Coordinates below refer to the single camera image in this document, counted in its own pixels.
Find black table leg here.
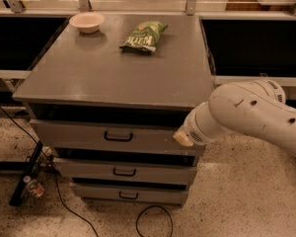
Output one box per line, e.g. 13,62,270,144
9,141,42,206

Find grey middle drawer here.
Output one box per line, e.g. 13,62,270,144
54,158,196,186

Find plastic bottle on floor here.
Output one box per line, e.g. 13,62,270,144
23,176,44,198

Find black floor cable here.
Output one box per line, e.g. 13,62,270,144
0,103,100,237

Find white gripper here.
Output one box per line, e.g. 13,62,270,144
174,108,217,147

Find beige bowl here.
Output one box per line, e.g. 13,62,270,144
69,12,105,34

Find grey drawer cabinet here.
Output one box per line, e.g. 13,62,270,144
12,13,220,207

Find black looped cable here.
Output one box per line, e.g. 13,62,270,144
135,204,174,237

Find grey bottom drawer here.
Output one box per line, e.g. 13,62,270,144
69,183,188,206

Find grey top drawer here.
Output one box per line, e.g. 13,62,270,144
31,119,205,156

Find grey drawer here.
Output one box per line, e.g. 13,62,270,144
31,119,205,156
69,183,188,206
54,158,196,186

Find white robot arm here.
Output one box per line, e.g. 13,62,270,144
174,79,296,157

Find green chip bag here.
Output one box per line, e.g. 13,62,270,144
119,21,168,53

